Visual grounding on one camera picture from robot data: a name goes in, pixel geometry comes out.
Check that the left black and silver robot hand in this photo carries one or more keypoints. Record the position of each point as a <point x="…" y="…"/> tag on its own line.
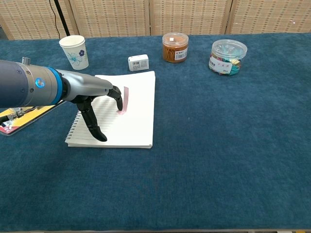
<point x="85" y="86"/>

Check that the small pink paper strip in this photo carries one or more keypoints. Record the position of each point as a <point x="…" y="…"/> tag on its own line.
<point x="126" y="99"/>

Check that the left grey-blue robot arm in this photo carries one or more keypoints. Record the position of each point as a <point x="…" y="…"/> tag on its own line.
<point x="24" y="85"/>

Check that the white spiral notebook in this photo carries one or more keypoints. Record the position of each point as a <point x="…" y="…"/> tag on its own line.
<point x="138" y="116"/>

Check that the white paper cup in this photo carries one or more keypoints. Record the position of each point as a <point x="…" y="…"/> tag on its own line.
<point x="75" y="53"/>

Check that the small white box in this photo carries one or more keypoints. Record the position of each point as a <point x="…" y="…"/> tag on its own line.
<point x="138" y="63"/>

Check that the yellow razor blister pack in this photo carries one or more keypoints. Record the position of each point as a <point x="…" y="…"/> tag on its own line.
<point x="26" y="119"/>

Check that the black tripod stand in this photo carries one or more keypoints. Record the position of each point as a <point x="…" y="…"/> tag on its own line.
<point x="62" y="18"/>

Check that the jar of orange rubber bands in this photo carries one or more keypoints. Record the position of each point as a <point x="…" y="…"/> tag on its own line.
<point x="175" y="48"/>

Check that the bamboo folding screen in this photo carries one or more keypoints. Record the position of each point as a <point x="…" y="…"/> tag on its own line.
<point x="189" y="17"/>

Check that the blue table cloth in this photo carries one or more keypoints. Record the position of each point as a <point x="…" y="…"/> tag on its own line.
<point x="206" y="145"/>

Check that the clear jar of coloured clips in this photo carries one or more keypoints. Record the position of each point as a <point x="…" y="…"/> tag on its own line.
<point x="227" y="58"/>

